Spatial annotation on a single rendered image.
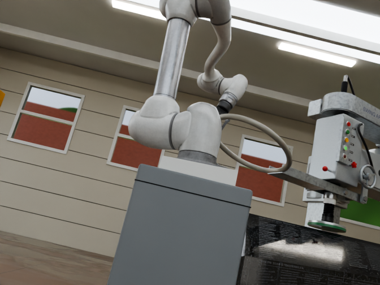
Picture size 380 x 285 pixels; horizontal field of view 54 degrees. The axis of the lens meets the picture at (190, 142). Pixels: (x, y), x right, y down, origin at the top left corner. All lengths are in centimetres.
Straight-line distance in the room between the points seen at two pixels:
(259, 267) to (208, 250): 76
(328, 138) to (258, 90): 558
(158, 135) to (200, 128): 18
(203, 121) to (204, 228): 42
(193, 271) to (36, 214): 761
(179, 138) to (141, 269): 51
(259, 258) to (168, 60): 106
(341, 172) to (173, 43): 127
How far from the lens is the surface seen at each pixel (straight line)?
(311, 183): 227
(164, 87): 160
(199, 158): 141
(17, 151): 911
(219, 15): 177
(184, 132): 146
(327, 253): 222
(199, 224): 126
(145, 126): 153
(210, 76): 213
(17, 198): 891
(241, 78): 213
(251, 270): 198
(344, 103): 253
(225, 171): 136
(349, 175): 244
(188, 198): 126
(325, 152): 245
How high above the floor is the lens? 57
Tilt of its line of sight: 15 degrees up
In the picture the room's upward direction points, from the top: 13 degrees clockwise
